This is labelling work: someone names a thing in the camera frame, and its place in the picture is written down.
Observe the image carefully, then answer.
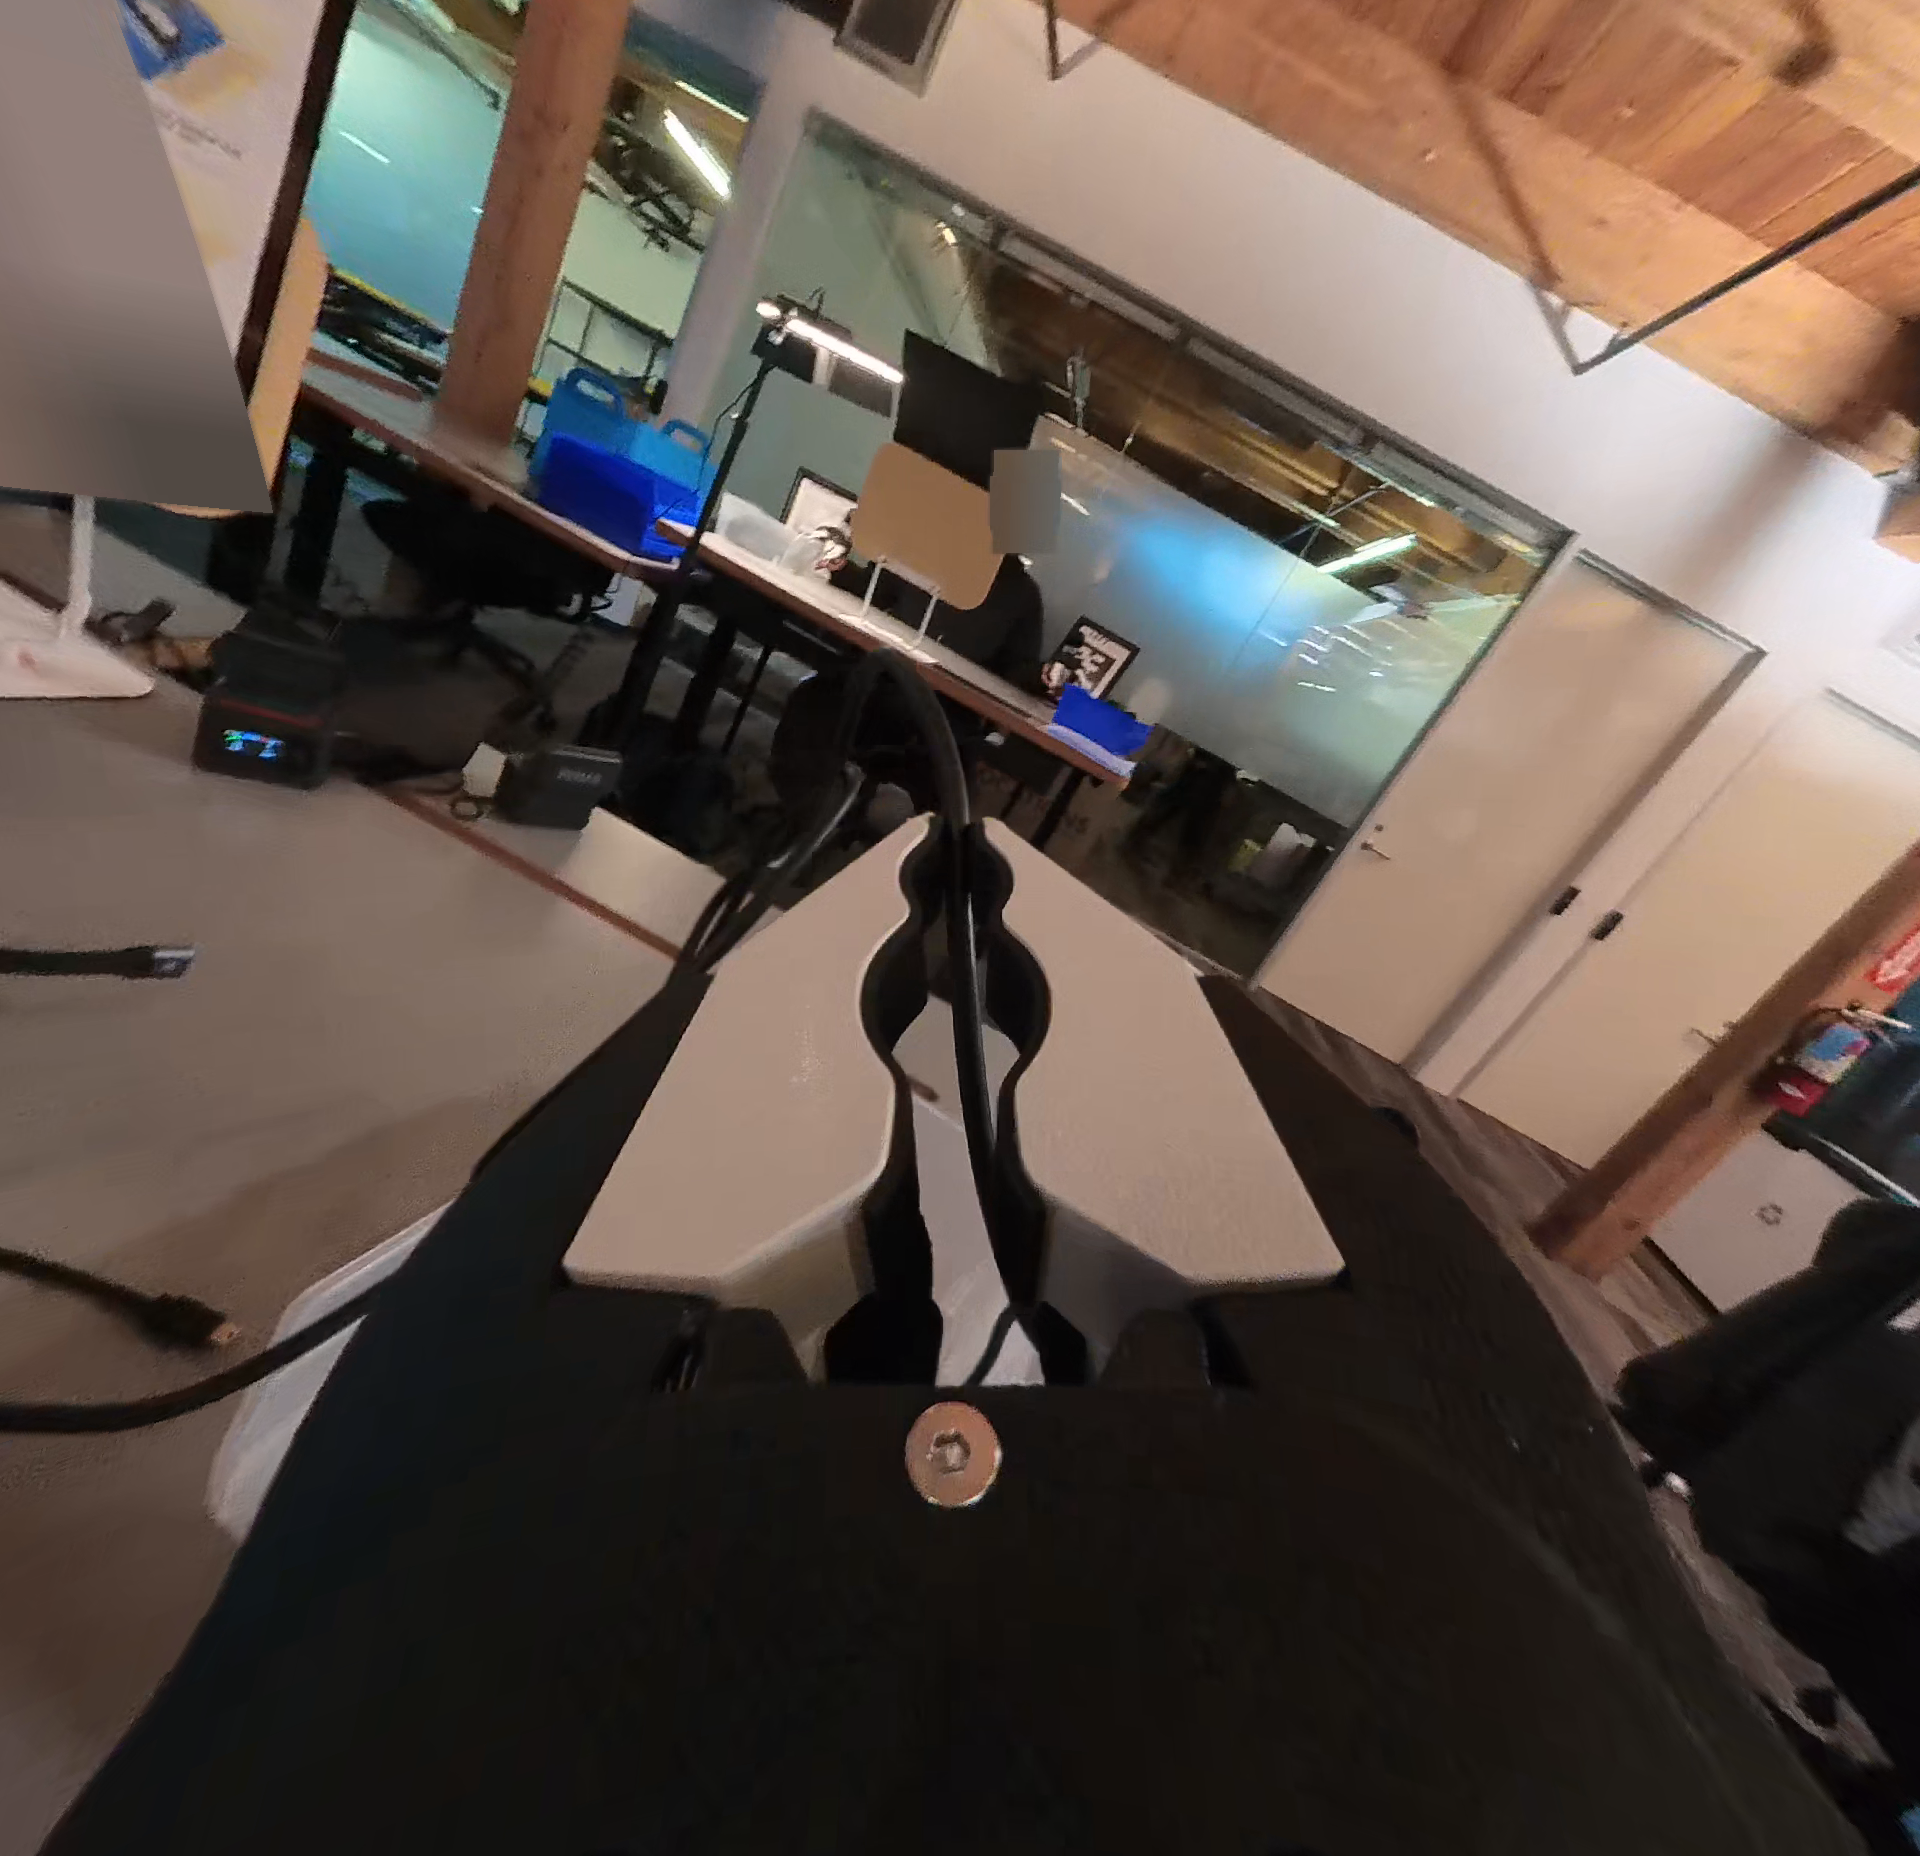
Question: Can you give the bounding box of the white recycling bin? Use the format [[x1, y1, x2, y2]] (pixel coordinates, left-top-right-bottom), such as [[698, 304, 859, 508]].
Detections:
[[1643, 1126, 1854, 1315]]

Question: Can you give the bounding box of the white door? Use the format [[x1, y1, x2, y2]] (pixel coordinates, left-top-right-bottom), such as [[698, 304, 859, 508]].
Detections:
[[1417, 684, 1920, 1169], [1258, 552, 1765, 1064]]

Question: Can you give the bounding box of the white plastic bin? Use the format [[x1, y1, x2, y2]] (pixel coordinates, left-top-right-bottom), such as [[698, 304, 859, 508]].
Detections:
[[207, 803, 1051, 1546]]

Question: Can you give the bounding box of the black panel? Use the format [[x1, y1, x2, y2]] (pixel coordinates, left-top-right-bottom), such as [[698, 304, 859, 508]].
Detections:
[[896, 328, 1049, 465]]

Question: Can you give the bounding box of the wall air vent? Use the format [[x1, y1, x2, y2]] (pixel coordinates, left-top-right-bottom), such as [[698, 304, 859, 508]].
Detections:
[[832, 0, 970, 95]]

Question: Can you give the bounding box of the blue ribbed bin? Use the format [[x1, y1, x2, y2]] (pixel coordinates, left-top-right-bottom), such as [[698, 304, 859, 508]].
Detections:
[[532, 433, 704, 559]]

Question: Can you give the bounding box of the wooden post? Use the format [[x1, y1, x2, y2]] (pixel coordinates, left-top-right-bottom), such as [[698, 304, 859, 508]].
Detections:
[[435, 0, 654, 450], [1530, 841, 1920, 1276]]

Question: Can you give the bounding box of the black usb cable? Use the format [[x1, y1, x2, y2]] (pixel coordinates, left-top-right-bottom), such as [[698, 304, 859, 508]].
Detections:
[[0, 1245, 243, 1355], [0, 942, 199, 982], [0, 1303, 388, 1436], [668, 647, 1051, 1385]]

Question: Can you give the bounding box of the red fire extinguisher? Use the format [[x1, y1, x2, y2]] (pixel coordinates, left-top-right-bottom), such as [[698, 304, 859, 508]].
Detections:
[[1768, 1001, 1876, 1122]]

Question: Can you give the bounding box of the long wooden table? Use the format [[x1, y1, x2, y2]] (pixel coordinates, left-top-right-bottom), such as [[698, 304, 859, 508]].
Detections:
[[293, 371, 685, 597], [661, 518, 1157, 837]]

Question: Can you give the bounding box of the black office chair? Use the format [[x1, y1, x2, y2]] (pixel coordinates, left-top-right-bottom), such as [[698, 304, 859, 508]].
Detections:
[[361, 493, 617, 717]]

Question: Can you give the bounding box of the small blue tray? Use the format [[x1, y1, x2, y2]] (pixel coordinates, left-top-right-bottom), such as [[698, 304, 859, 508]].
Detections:
[[1049, 681, 1157, 775]]

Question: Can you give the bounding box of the black power station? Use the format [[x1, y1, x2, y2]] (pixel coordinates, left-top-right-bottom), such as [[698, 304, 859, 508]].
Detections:
[[194, 613, 345, 794]]

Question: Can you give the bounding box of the blue handled tote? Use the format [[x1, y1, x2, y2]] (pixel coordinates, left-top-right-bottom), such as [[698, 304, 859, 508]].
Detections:
[[540, 367, 714, 508]]

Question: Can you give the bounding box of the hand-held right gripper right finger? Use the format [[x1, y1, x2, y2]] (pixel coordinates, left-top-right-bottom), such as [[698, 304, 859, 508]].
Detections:
[[970, 815, 1347, 1382]]

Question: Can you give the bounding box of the framed tag marker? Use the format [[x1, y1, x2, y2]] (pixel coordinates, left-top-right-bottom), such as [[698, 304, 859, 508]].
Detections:
[[1049, 613, 1144, 705]]

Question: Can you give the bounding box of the black light stand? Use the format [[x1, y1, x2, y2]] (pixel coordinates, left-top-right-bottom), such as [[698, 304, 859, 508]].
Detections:
[[608, 294, 905, 756]]

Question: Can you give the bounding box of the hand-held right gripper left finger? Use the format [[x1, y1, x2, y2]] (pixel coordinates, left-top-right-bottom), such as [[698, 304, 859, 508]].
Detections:
[[563, 815, 945, 1382]]

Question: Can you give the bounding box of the black charger box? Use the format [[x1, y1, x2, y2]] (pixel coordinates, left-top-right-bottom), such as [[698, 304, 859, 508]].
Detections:
[[493, 741, 624, 834]]

